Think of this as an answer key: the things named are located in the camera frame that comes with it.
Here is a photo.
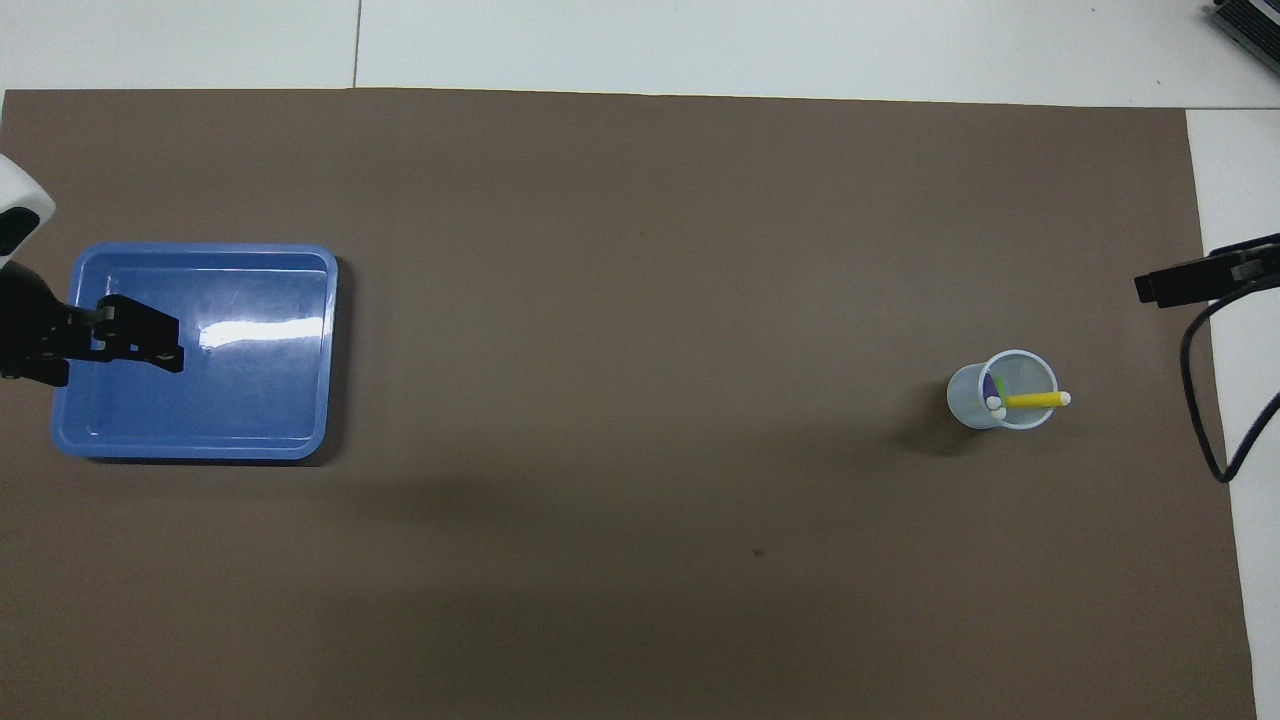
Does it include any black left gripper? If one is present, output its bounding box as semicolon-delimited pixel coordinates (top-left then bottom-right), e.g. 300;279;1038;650
0;260;186;388

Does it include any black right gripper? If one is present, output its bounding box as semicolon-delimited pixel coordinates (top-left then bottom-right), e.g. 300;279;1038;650
1134;232;1280;310

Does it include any blue plastic tray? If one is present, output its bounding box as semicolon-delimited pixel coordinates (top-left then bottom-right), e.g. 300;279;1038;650
50;243;339;463

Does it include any translucent plastic cup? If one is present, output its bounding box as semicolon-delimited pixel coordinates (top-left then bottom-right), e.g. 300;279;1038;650
946;349;1059;431

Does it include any grey ribbed device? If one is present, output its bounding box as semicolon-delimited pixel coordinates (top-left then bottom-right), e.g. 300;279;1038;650
1205;0;1280;63

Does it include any brown table mat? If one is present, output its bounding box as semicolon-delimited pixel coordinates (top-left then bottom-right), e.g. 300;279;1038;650
0;88;1259;720

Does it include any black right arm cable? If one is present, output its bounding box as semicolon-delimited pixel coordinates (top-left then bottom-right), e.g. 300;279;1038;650
1180;283;1280;485

